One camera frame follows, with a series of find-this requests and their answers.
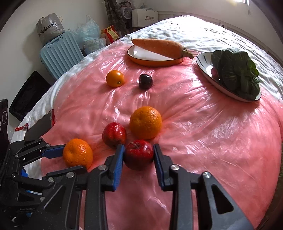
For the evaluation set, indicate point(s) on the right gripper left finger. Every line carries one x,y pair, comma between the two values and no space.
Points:
72,193

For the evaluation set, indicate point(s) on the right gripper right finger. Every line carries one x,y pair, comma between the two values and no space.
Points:
215,207

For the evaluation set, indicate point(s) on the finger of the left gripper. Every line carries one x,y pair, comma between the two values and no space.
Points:
53,151
49,180

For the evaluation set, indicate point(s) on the mandarin orange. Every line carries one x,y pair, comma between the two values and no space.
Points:
78,152

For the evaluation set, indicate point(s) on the dark red apple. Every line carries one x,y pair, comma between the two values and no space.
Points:
138,155

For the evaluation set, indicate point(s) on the shiny red apple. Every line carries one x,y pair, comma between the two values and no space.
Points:
114,134

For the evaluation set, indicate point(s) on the large orange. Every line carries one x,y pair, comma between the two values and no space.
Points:
145,123

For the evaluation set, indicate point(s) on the small smooth orange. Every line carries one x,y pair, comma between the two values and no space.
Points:
115,79

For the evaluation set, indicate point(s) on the dark purple plum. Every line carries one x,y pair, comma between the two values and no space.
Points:
145,81

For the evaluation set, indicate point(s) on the black smartphone red case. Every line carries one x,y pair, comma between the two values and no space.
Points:
40,128

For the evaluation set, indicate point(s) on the red zipper pull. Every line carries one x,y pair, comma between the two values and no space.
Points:
24,127

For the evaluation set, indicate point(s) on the black flat panel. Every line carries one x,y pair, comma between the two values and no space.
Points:
29,94

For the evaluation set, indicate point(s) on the pink plastic sheet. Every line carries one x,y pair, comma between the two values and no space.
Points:
203,129

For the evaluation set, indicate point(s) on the light blue suitcase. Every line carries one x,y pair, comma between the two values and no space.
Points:
60,54

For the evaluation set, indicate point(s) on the white plastic bag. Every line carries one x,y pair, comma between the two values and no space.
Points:
93,45

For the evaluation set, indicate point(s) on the grey stuffed bag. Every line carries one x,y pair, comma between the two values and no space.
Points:
48,28

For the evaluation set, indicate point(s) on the blue plastic bag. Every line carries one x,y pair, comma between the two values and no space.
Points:
88,31

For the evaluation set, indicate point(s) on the orange rimmed white plate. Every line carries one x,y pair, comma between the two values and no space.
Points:
150,59

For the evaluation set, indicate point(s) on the red yellow snack bag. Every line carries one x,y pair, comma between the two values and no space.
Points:
110,34

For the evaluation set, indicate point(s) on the pink radish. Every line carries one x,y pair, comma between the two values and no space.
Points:
214,73

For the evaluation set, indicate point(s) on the green leafy vegetable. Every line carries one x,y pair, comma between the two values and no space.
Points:
237,73

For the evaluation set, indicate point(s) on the black striped white plate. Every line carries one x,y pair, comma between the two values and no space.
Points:
204,63

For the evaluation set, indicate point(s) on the carrot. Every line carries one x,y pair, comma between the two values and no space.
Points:
167,48

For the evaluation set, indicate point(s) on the plaid hanging cloth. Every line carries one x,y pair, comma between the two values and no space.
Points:
114,17

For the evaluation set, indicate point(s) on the small grey fan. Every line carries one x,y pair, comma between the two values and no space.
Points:
126,12

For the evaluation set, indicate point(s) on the white cardboard box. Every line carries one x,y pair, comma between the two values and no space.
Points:
143,17

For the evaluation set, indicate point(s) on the white duvet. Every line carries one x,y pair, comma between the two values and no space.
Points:
193,33

